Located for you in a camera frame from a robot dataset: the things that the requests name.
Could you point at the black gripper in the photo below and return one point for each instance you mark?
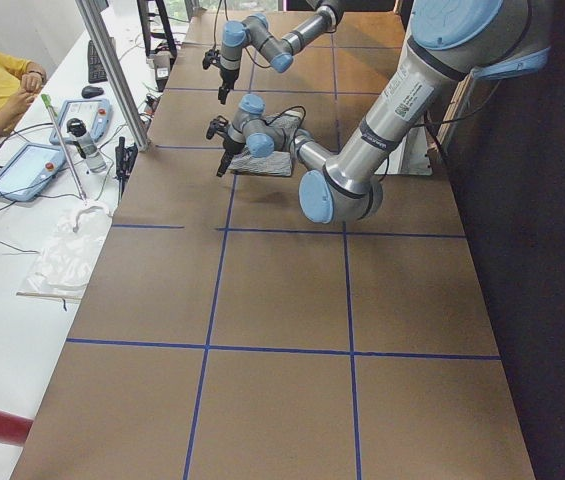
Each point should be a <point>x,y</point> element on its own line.
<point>225,76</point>
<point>230,147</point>

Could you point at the striped polo shirt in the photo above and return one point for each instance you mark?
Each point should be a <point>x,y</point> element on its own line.
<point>279,162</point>

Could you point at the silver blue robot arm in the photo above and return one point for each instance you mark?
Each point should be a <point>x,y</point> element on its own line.
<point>447,40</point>
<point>253,31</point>

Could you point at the black clamp tool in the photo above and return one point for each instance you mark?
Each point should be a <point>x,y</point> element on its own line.
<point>125,158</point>

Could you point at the upper blue teach pendant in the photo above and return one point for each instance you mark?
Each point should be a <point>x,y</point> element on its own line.
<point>94,113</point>

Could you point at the blue teach pendant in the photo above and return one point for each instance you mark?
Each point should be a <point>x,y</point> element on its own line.
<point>94,113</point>
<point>29,171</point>

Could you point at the black keyboard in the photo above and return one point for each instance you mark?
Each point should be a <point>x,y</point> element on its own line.
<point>96,72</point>

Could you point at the black computer mouse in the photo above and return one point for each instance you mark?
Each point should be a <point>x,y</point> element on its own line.
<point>91,91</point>

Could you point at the white cloth sheet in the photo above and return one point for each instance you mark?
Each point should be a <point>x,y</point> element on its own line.
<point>63,268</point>

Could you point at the lower blue teach pendant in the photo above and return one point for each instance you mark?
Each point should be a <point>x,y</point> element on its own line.
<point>29,171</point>

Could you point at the aluminium frame post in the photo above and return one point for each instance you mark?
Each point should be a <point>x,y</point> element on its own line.
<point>99,34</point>

